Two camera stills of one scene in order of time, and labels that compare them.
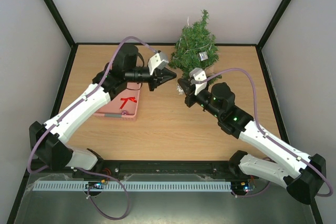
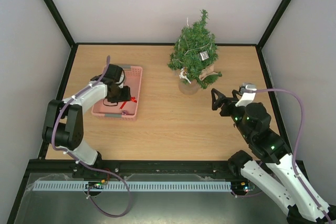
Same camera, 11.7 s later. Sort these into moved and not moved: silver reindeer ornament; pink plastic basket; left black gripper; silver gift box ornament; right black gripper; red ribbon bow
Moved: left black gripper; right black gripper; silver reindeer ornament
Not moved: silver gift box ornament; red ribbon bow; pink plastic basket
